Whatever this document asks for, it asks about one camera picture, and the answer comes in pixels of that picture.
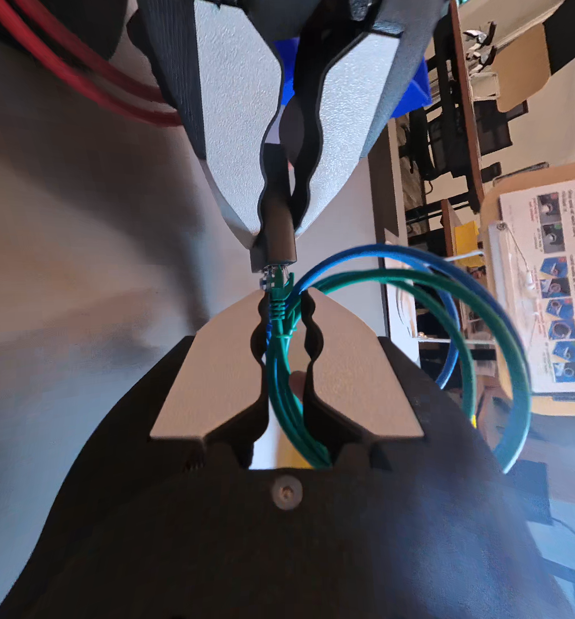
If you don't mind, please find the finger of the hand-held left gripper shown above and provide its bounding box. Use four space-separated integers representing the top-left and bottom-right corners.
193 0 284 251
290 30 406 239

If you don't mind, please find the tan panel with black cover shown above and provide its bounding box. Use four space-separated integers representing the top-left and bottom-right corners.
493 0 575 113

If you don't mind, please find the brown wooden desk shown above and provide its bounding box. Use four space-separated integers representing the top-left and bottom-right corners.
442 0 485 213

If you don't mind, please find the black office chair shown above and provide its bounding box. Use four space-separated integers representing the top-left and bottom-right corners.
401 106 464 182

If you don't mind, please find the green ethernet cable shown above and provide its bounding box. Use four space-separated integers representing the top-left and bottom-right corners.
266 267 534 475

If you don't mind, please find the white document stand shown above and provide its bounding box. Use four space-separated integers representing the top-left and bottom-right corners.
384 220 542 368

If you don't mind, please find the instruction sheet on clipboard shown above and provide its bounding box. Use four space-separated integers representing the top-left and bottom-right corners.
478 160 575 417

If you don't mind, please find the red ethernet cable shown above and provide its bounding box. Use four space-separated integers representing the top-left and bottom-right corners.
0 0 182 127

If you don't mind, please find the printed instruction sheet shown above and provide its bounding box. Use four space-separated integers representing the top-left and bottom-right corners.
498 176 575 395

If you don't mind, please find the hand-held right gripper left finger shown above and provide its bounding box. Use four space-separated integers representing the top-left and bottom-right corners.
149 289 271 467

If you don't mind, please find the dark grey network adapter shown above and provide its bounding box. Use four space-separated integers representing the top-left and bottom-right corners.
250 142 299 272

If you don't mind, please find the blue plastic bin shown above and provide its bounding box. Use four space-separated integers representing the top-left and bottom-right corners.
273 38 433 122

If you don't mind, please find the blue ethernet cable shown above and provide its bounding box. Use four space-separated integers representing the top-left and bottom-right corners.
266 244 527 390

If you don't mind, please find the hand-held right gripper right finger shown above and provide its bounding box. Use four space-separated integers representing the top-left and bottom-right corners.
299 288 425 467

